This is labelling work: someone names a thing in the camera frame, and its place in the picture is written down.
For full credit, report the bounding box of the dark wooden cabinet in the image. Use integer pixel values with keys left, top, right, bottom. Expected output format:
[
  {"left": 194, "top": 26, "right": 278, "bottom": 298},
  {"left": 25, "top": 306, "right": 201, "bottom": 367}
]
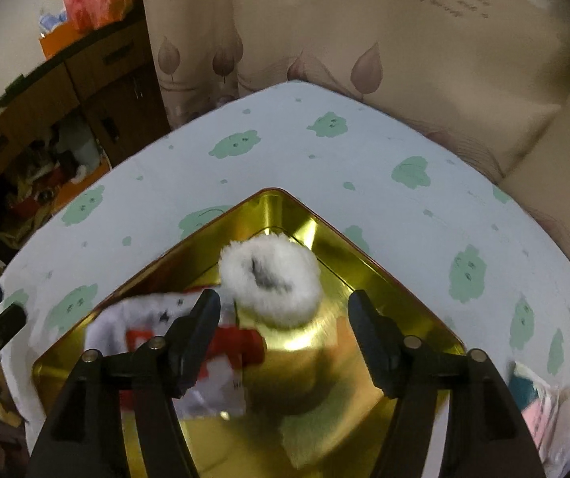
[{"left": 0, "top": 11, "right": 169, "bottom": 263}]

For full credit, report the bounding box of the wet wipes pack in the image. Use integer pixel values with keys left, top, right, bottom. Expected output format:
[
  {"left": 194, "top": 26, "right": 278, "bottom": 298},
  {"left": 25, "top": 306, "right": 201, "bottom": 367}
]
[{"left": 508, "top": 361, "right": 570, "bottom": 477}]

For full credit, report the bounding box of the white fluffy sock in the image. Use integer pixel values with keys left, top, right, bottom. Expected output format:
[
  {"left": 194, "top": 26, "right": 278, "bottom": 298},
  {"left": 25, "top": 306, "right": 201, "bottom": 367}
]
[{"left": 218, "top": 234, "right": 323, "bottom": 329}]

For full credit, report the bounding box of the cardboard box with clutter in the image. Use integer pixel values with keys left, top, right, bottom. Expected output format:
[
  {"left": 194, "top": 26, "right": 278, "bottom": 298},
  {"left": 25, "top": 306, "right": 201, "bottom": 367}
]
[{"left": 0, "top": 120, "right": 110, "bottom": 251}]

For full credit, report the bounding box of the red gold toffee tin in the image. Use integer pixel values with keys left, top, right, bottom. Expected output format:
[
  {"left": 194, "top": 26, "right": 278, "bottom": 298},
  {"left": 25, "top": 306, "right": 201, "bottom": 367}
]
[{"left": 29, "top": 188, "right": 464, "bottom": 477}]

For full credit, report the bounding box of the leaf pattern beige curtain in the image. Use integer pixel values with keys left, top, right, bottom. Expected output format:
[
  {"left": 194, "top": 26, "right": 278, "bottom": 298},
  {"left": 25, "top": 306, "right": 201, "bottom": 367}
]
[{"left": 143, "top": 0, "right": 570, "bottom": 261}]

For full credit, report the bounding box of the cloud pattern tablecloth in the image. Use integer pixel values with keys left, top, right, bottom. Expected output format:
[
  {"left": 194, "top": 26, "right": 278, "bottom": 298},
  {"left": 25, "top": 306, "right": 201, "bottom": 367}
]
[{"left": 1, "top": 82, "right": 570, "bottom": 443}]

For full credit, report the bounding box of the orange box on cabinet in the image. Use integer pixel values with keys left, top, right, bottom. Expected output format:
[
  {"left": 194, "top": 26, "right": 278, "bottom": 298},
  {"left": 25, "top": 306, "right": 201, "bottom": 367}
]
[{"left": 39, "top": 22, "right": 85, "bottom": 59}]

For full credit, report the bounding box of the red white garment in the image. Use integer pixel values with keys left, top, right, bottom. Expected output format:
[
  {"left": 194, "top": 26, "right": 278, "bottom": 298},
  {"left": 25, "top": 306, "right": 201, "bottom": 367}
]
[{"left": 84, "top": 286, "right": 265, "bottom": 420}]

